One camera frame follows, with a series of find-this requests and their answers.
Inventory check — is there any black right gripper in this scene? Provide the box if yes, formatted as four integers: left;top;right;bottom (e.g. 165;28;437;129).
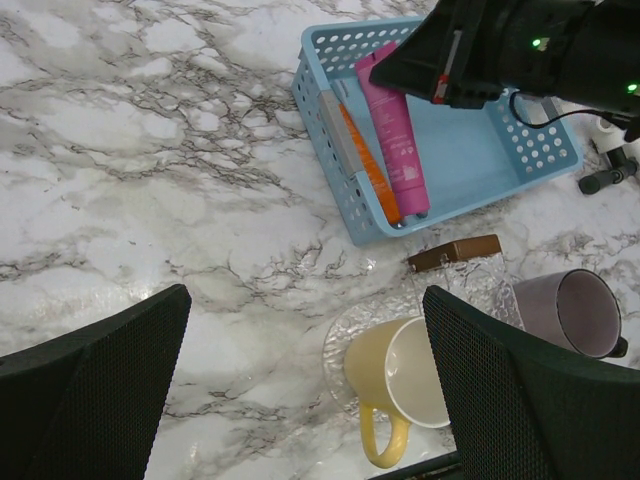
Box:
369;1;639;113

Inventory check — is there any clear textured oval tray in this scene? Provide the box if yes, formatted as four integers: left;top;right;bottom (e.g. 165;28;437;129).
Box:
322;290;449;429

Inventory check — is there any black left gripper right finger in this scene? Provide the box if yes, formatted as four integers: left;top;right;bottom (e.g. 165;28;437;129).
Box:
423;286;639;479

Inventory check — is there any grey toothbrush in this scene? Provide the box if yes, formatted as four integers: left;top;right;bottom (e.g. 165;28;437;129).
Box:
402;211;429;226

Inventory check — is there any yellow mug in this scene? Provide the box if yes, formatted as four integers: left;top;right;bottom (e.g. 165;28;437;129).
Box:
344;317;450;469

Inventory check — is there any mauve mug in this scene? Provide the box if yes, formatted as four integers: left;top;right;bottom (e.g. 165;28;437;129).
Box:
514;269;628;359

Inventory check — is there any light blue perforated basket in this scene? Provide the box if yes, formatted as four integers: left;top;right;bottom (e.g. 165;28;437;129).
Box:
292;16;583;246

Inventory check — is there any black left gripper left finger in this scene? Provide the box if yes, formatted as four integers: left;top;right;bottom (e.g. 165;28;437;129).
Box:
1;284;191;479

